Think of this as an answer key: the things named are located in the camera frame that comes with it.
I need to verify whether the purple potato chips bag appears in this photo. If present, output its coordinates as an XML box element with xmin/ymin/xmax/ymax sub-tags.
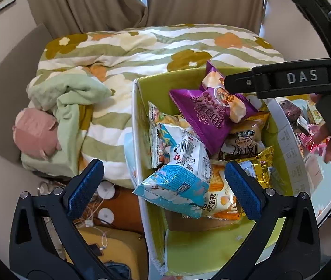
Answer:
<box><xmin>169</xmin><ymin>61</ymin><xmax>259</xmax><ymax>155</ymax></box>

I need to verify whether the pork floss cake bag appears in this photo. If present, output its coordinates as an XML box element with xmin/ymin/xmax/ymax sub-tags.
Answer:
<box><xmin>202</xmin><ymin>163</ymin><xmax>241</xmax><ymax>221</ymax></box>

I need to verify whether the blue white snack bag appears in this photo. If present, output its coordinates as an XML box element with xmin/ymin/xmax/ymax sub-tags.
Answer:
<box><xmin>134</xmin><ymin>123</ymin><xmax>212</xmax><ymax>219</ymax></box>

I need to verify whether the green white snack bag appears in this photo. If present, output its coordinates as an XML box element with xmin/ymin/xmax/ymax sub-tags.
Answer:
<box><xmin>307</xmin><ymin>100</ymin><xmax>324</xmax><ymax>125</ymax></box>

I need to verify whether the pink marshmallow bag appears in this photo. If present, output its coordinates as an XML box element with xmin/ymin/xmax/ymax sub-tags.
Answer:
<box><xmin>297</xmin><ymin>125</ymin><xmax>330</xmax><ymax>157</ymax></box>

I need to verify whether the grey corn chips bag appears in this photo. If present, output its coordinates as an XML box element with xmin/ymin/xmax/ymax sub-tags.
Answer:
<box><xmin>148</xmin><ymin>101</ymin><xmax>197</xmax><ymax>169</ymax></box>

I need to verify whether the person right hand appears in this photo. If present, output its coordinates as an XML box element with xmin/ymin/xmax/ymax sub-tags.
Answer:
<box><xmin>309</xmin><ymin>93</ymin><xmax>331</xmax><ymax>168</ymax></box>

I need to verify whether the dark brown chocolate snack bag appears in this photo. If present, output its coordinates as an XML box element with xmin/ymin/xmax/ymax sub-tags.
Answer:
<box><xmin>280</xmin><ymin>99</ymin><xmax>308</xmax><ymax>128</ymax></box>

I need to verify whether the green cardboard box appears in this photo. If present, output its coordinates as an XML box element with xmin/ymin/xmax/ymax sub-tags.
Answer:
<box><xmin>132</xmin><ymin>68</ymin><xmax>311</xmax><ymax>279</ymax></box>

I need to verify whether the gold snack bag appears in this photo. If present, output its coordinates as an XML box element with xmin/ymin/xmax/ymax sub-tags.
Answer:
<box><xmin>236</xmin><ymin>146</ymin><xmax>274</xmax><ymax>188</ymax></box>

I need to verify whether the pink plush pillow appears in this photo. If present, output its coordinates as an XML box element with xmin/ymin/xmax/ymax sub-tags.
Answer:
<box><xmin>12</xmin><ymin>108</ymin><xmax>61</xmax><ymax>161</ymax></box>

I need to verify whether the floral green striped duvet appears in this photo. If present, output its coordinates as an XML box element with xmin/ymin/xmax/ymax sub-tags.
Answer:
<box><xmin>34</xmin><ymin>24</ymin><xmax>284</xmax><ymax>188</ymax></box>

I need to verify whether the light green blanket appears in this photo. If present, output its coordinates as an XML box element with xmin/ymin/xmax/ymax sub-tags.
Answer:
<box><xmin>21</xmin><ymin>69</ymin><xmax>112</xmax><ymax>177</ymax></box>

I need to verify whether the beige curtain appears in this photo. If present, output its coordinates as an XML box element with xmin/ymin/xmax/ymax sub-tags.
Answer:
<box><xmin>27</xmin><ymin>0</ymin><xmax>264</xmax><ymax>38</ymax></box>

